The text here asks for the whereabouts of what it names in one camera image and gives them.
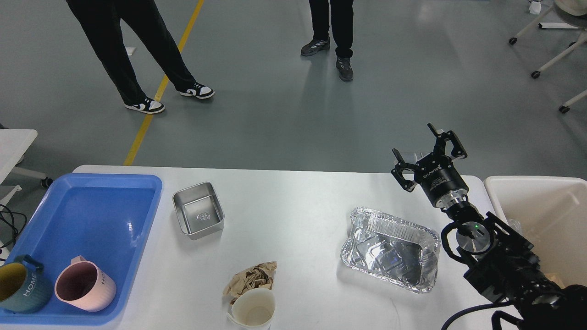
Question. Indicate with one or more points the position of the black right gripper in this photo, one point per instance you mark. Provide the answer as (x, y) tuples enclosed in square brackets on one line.
[(435, 173)]

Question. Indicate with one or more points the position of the aluminium foil tray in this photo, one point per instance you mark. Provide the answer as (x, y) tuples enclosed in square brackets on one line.
[(392, 249)]

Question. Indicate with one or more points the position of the small stainless steel tray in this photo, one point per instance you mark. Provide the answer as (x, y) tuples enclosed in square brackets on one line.
[(198, 211)]

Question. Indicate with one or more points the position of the pink ribbed mug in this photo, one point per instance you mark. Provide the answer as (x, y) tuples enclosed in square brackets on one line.
[(84, 285)]

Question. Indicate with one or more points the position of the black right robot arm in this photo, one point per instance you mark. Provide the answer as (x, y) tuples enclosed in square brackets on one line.
[(501, 264)]

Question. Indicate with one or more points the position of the beige plastic bin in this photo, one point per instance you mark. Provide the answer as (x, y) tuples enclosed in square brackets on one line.
[(550, 212)]

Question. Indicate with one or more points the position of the person with grey shoes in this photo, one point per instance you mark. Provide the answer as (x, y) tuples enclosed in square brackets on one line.
[(333, 18)]

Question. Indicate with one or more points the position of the crumpled brown paper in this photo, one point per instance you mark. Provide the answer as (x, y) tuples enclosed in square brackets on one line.
[(258, 276)]

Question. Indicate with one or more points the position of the white paper cup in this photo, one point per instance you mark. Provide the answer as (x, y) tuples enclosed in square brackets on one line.
[(254, 310)]

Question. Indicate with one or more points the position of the blue plastic tray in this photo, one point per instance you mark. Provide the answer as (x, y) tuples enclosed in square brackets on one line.
[(105, 218)]

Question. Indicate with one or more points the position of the white side table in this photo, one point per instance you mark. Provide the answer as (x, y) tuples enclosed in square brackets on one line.
[(14, 143)]

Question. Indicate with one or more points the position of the teal yellow mug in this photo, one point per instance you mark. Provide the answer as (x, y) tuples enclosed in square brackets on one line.
[(23, 286)]

